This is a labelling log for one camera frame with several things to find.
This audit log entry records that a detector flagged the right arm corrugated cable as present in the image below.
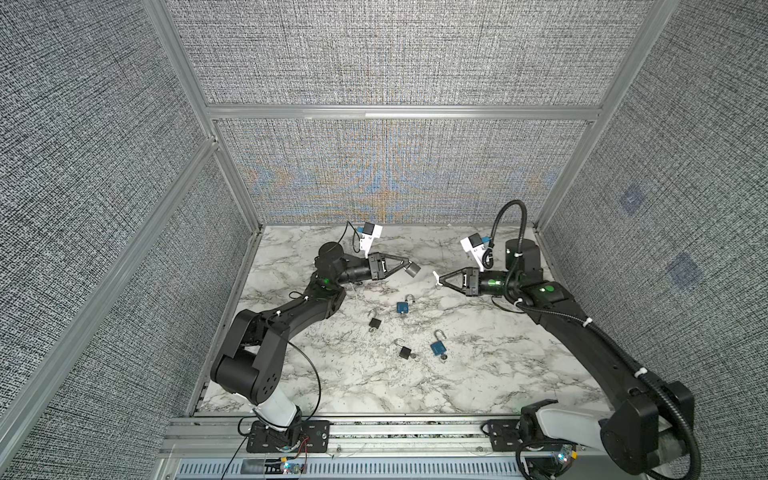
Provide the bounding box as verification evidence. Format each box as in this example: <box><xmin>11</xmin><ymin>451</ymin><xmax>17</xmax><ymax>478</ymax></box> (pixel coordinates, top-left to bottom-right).
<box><xmin>482</xmin><ymin>199</ymin><xmax>703</xmax><ymax>480</ymax></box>

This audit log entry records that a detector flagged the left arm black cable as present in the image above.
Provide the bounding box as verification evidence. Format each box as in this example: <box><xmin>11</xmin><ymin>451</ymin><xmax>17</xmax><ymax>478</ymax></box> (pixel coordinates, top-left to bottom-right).
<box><xmin>218</xmin><ymin>290</ymin><xmax>323</xmax><ymax>480</ymax></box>

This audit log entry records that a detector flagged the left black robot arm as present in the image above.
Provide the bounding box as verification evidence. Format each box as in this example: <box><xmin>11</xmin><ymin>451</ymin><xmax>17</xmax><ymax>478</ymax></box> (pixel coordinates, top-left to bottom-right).
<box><xmin>210</xmin><ymin>242</ymin><xmax>420</xmax><ymax>431</ymax></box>

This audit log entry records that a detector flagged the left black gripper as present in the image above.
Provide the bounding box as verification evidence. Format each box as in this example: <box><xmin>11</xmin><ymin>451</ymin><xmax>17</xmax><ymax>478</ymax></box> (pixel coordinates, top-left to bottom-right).
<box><xmin>334</xmin><ymin>256</ymin><xmax>406</xmax><ymax>289</ymax></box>

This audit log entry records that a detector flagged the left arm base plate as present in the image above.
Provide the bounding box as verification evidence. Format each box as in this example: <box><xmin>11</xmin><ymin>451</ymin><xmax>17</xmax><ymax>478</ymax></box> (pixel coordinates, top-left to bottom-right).
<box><xmin>246</xmin><ymin>420</ymin><xmax>331</xmax><ymax>455</ymax></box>

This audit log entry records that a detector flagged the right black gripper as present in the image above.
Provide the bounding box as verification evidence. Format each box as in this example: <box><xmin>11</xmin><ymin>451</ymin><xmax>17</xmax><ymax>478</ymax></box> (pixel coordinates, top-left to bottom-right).
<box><xmin>438</xmin><ymin>267</ymin><xmax>520</xmax><ymax>299</ymax></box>

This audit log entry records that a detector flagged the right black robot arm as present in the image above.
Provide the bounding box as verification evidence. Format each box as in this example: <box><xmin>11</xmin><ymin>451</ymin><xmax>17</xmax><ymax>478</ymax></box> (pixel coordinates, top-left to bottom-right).
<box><xmin>436</xmin><ymin>239</ymin><xmax>702</xmax><ymax>479</ymax></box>

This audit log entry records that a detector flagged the blue padlock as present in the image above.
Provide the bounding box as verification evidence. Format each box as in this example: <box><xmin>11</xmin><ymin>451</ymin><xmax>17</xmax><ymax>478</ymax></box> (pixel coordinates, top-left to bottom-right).
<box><xmin>430</xmin><ymin>329</ymin><xmax>448</xmax><ymax>362</ymax></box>
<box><xmin>396</xmin><ymin>294</ymin><xmax>416</xmax><ymax>315</ymax></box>

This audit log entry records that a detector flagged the aluminium frame back bar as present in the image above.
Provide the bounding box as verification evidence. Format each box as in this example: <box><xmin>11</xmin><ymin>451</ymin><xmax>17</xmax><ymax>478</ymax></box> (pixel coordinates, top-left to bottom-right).
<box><xmin>206</xmin><ymin>104</ymin><xmax>602</xmax><ymax>121</ymax></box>

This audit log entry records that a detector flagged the upper blue padlock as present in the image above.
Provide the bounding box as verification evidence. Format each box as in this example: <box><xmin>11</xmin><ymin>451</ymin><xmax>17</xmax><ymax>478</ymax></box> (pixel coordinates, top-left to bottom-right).
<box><xmin>396</xmin><ymin>294</ymin><xmax>416</xmax><ymax>315</ymax></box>

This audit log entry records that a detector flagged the lower blue padlock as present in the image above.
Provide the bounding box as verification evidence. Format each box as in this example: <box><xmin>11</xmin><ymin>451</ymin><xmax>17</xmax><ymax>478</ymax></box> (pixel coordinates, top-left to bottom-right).
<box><xmin>430</xmin><ymin>329</ymin><xmax>448</xmax><ymax>362</ymax></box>

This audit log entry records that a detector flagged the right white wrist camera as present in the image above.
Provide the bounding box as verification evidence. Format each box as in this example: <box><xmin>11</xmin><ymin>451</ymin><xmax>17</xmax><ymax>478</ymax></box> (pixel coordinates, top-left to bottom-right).
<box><xmin>460</xmin><ymin>233</ymin><xmax>490</xmax><ymax>272</ymax></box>

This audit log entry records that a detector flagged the aluminium front rail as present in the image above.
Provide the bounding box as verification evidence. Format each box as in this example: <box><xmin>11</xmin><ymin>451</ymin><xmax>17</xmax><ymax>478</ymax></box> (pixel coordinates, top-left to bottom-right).
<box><xmin>150</xmin><ymin>414</ymin><xmax>522</xmax><ymax>479</ymax></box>

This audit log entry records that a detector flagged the small black padlock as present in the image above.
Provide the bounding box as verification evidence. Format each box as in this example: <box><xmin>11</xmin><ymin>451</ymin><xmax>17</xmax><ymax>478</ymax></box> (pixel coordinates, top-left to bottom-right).
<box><xmin>393</xmin><ymin>338</ymin><xmax>418</xmax><ymax>361</ymax></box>
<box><xmin>368</xmin><ymin>309</ymin><xmax>382</xmax><ymax>333</ymax></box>
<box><xmin>405</xmin><ymin>262</ymin><xmax>421</xmax><ymax>278</ymax></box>

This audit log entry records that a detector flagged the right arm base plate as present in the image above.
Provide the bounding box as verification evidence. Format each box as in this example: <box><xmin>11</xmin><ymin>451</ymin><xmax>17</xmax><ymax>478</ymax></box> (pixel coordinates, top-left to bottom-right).
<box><xmin>480</xmin><ymin>417</ymin><xmax>573</xmax><ymax>452</ymax></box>

